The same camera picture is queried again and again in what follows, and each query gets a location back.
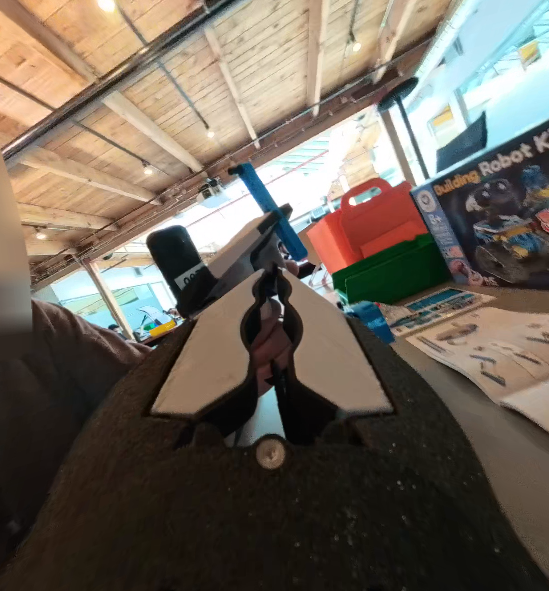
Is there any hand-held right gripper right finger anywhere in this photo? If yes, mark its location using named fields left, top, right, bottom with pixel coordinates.
left=277, top=268, right=394, bottom=416

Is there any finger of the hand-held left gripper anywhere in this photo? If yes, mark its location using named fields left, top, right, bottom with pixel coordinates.
left=250, top=232, right=289, bottom=275
left=206, top=202, right=295, bottom=279

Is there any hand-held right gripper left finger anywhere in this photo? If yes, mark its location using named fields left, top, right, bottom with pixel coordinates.
left=151, top=269, right=266, bottom=420

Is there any blue perforated beam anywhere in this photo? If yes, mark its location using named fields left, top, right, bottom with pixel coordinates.
left=228, top=163, right=309, bottom=262

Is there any grey desk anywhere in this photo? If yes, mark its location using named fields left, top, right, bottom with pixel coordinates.
left=381, top=277, right=549, bottom=591

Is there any person's left hand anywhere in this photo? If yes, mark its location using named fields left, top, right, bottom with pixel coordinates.
left=250, top=298, right=299, bottom=398

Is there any blue yellow toy vehicle model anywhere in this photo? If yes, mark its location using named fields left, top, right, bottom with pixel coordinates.
left=347, top=300, right=396, bottom=346

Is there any green box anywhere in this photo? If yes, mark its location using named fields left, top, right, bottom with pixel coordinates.
left=331, top=233, right=454, bottom=306

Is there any orange plastic case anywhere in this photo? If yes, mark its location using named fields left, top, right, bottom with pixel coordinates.
left=306, top=178, right=431, bottom=276

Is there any blue sticker sheet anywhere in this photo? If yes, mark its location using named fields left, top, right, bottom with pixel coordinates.
left=387, top=286, right=498, bottom=337

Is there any open instruction booklet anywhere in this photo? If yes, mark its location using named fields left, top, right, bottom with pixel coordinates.
left=406, top=305, right=549, bottom=449

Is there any black floor lamp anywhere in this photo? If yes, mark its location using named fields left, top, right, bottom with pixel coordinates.
left=376, top=76, right=431, bottom=182

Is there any dark printed toy box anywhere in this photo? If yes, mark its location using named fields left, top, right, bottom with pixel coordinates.
left=410, top=127, right=549, bottom=291

